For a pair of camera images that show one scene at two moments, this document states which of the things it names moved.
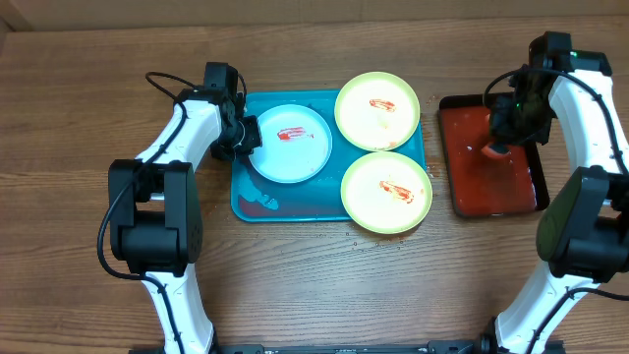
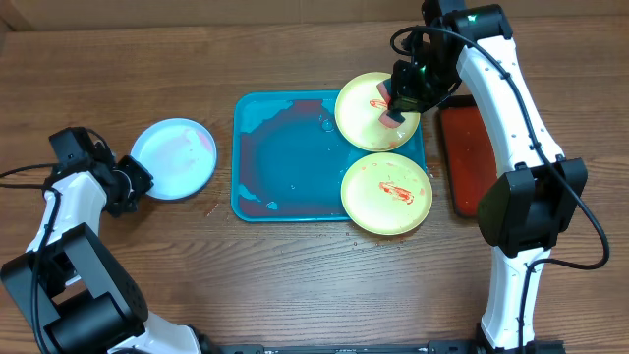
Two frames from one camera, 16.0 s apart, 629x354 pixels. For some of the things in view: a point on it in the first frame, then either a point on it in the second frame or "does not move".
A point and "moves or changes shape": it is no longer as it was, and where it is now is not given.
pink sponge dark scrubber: x=496 y=149 moves or changes shape
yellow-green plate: x=386 y=193 does not move
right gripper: x=503 y=131 to x=407 y=98
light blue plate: x=296 y=144 moves or changes shape
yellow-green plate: x=377 y=111 does not move
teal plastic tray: x=257 y=198 does not move
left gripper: x=255 y=140 to x=143 y=182
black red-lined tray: x=481 y=185 does not move
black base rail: x=460 y=347 does not move
